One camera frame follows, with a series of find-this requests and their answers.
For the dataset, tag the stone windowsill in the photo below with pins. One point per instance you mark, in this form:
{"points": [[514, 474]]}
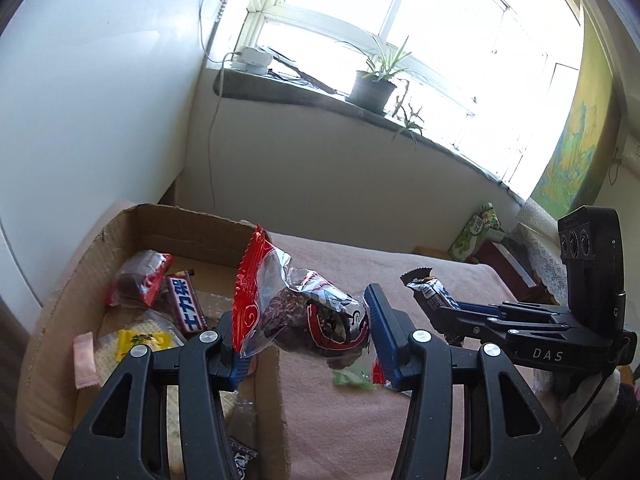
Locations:
{"points": [[280, 90]]}

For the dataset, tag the white lace cloth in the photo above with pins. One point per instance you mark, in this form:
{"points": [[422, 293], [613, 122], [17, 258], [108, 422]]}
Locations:
{"points": [[540, 245]]}

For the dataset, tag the green candy wrapper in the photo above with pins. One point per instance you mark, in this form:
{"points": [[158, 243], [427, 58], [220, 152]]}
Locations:
{"points": [[352, 377]]}

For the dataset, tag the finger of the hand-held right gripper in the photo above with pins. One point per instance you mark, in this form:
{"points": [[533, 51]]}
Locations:
{"points": [[480, 330], [525, 310]]}

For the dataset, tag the green printed box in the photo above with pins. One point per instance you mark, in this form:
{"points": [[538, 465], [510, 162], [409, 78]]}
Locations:
{"points": [[475, 232]]}

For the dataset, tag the potted spider plant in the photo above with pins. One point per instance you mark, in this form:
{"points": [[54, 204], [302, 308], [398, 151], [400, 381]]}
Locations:
{"points": [[372, 92]]}

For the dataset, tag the white power adapter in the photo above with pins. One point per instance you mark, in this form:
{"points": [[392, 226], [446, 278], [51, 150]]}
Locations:
{"points": [[250, 60]]}

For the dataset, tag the yellow snack packet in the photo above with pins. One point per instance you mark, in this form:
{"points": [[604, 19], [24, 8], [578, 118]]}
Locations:
{"points": [[145, 342]]}

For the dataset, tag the large red clear snack packet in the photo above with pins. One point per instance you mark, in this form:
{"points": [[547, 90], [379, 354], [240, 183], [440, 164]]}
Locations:
{"points": [[300, 315]]}

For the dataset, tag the black chocolate bar blue label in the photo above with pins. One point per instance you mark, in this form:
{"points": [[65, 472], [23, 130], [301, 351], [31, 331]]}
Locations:
{"points": [[185, 305], [430, 290]]}

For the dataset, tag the black snack packet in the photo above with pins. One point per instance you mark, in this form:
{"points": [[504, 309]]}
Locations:
{"points": [[245, 460]]}

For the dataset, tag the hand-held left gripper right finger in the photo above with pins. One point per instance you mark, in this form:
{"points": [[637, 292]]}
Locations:
{"points": [[380, 320]]}

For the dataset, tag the person's right forearm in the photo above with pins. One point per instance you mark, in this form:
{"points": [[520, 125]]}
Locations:
{"points": [[612, 390]]}

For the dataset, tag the white wardrobe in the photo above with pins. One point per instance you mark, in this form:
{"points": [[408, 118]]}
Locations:
{"points": [[100, 85]]}

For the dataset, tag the small red clear snack packet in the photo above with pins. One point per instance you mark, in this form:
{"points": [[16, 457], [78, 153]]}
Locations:
{"points": [[142, 277]]}

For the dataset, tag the pink snack packet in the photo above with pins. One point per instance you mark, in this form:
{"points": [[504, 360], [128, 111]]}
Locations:
{"points": [[85, 360]]}

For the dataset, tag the cardboard box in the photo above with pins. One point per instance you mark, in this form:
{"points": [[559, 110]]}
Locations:
{"points": [[190, 240]]}

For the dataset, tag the small red candy packet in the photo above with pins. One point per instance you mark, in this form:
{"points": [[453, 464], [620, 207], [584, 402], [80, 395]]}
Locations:
{"points": [[377, 372]]}

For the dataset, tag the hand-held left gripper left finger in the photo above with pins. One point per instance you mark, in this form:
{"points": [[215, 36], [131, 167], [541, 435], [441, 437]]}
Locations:
{"points": [[240, 367]]}

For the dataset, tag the beige cracker pack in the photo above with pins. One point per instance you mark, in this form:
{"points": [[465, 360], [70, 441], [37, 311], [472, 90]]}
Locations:
{"points": [[106, 355]]}

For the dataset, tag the yellow green wall poster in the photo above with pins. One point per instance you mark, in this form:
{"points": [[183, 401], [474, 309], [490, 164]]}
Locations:
{"points": [[575, 130]]}

